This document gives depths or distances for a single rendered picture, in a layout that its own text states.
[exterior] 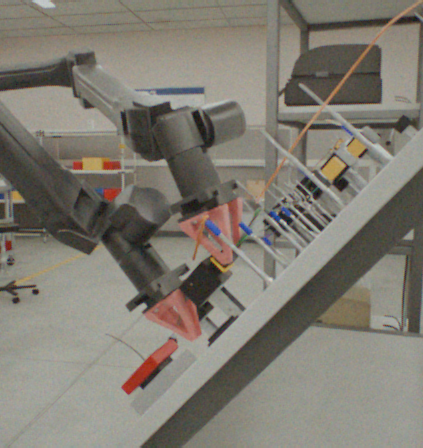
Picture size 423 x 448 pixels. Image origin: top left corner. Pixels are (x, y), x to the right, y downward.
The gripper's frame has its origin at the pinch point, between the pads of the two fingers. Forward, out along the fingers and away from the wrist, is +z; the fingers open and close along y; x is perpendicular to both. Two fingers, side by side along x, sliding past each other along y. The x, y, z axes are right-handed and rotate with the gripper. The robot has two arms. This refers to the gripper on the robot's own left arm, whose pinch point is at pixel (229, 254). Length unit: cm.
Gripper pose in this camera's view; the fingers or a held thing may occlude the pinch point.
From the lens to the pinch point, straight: 69.9
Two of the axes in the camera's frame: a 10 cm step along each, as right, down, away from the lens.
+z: 4.0, 9.1, 0.4
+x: -8.3, 3.5, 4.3
